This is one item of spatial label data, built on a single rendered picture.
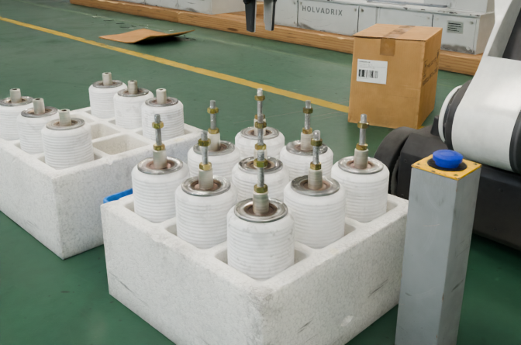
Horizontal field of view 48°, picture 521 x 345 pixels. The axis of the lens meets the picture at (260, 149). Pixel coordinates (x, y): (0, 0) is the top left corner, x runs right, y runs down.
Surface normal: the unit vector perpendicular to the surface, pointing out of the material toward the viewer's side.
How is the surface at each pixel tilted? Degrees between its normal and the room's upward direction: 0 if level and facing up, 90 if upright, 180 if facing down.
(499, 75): 51
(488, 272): 0
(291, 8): 90
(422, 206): 90
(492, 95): 46
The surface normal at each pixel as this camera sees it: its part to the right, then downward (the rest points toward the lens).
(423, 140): -0.51, -0.50
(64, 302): 0.00, -0.94
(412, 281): -0.70, 0.25
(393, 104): -0.44, 0.29
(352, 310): 0.71, 0.25
